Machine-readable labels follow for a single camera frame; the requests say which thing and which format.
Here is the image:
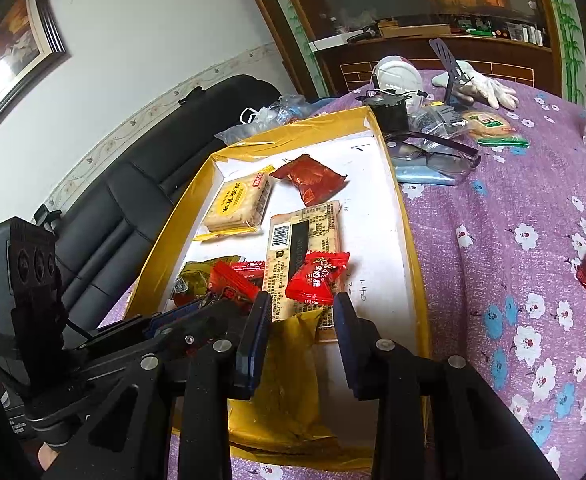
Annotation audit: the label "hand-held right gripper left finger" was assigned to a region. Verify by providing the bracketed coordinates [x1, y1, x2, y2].
[47, 290, 274, 480]

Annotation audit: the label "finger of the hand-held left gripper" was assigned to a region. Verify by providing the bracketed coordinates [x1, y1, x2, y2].
[157, 300, 252, 357]
[144, 304, 214, 340]

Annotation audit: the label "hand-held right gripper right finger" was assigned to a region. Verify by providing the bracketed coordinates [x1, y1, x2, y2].
[333, 291, 560, 480]

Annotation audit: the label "red candy packet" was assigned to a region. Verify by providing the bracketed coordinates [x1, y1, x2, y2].
[285, 251, 350, 307]
[207, 259, 267, 311]

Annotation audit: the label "olive yellow candy packet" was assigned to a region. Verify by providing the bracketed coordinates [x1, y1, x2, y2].
[174, 259, 220, 307]

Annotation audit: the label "plain yellow snack packet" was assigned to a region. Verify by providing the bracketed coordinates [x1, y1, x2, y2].
[227, 309, 340, 454]

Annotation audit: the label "yellow cardboard box tray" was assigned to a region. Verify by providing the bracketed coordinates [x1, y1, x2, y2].
[122, 104, 432, 472]

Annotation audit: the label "clear yellow-label biscuit packet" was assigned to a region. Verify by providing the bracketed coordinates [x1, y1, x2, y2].
[194, 165, 277, 242]

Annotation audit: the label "orange cracker packet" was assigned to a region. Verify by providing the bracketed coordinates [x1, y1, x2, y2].
[262, 199, 347, 344]

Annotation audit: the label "dark red snack packet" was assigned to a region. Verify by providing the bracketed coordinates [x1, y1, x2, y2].
[269, 153, 350, 207]

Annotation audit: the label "black leather sofa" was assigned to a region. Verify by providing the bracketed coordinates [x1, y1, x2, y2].
[32, 73, 284, 322]

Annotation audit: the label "light blue packet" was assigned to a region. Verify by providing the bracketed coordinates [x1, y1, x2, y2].
[392, 157, 467, 187]

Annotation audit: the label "crumpled clear plastic bags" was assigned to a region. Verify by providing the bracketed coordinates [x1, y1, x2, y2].
[214, 94, 324, 147]

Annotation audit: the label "dark-framed glasses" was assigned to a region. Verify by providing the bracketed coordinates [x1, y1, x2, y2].
[387, 129, 482, 174]

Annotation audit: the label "purple floral tablecloth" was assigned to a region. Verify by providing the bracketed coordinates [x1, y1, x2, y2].
[167, 67, 586, 480]

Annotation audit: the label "small black box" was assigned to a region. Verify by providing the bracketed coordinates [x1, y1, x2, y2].
[369, 88, 414, 134]

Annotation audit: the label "clear plastic bag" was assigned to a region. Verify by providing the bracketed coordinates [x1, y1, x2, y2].
[407, 102, 467, 138]

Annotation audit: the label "round cracker green packet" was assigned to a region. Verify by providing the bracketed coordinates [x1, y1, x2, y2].
[460, 109, 530, 149]

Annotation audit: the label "white cup-shaped mask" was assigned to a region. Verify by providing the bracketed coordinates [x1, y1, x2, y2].
[371, 55, 424, 107]

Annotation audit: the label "wooden glass-front cabinet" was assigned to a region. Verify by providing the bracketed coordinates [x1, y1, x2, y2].
[237, 0, 586, 107]

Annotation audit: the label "white glove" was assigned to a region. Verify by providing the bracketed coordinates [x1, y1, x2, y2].
[432, 59, 520, 111]

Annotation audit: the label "black metal phone stand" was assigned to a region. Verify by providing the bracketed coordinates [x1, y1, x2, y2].
[428, 37, 474, 107]

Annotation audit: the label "black microphone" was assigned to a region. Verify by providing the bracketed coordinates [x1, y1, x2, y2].
[346, 26, 378, 44]

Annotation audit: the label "framed wall picture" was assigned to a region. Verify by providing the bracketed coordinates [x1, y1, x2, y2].
[0, 0, 72, 157]

